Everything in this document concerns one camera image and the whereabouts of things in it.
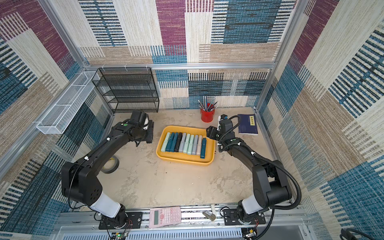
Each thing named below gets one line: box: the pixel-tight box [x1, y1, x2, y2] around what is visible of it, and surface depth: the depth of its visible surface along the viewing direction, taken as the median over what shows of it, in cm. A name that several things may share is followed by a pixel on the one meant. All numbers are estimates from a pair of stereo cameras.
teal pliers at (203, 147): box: [200, 137, 207, 159], surface depth 97 cm
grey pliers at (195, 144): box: [192, 134, 199, 155], surface depth 98 cm
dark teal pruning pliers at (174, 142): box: [170, 132, 179, 153], surface depth 101 cm
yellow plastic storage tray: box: [156, 125, 216, 166], surface depth 98 cm
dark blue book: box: [237, 113, 258, 136], surface depth 110 cm
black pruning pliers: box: [174, 132, 183, 153], surface depth 101 cm
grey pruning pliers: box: [178, 132, 187, 153], surface depth 100 cm
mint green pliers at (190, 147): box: [187, 134, 195, 155], surface depth 98 cm
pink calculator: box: [149, 206, 182, 229], surface depth 75 cm
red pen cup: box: [200, 109, 215, 123], surface depth 114 cm
